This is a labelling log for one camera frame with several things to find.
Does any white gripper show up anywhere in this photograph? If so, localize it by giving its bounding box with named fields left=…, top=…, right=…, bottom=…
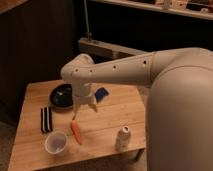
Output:
left=72, top=83, right=98, bottom=120

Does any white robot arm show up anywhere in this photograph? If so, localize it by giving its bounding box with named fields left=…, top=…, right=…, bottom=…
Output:
left=61, top=47, right=213, bottom=171

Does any blue sponge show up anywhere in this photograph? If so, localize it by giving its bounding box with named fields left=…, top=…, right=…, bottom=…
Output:
left=95, top=87, right=109, bottom=102

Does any orange carrot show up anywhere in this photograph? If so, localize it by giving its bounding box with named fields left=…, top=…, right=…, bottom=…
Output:
left=71, top=120, right=82, bottom=145

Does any dark blue bowl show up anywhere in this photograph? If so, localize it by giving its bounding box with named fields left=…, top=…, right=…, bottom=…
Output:
left=49, top=84, right=73, bottom=110

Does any wooden table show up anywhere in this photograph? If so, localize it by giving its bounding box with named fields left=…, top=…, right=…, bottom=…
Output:
left=8, top=80, right=146, bottom=171

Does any white plastic bottle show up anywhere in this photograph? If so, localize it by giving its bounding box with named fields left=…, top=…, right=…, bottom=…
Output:
left=115, top=126, right=131, bottom=152

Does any long grey case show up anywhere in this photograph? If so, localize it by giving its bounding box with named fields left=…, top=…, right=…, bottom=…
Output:
left=78, top=37, right=144, bottom=59

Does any metal pole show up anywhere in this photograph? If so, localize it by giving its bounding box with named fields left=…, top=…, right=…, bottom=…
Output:
left=83, top=0, right=92, bottom=41

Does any wall shelf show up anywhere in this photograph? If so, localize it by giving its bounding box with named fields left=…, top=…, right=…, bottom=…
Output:
left=90, top=0, right=213, bottom=21

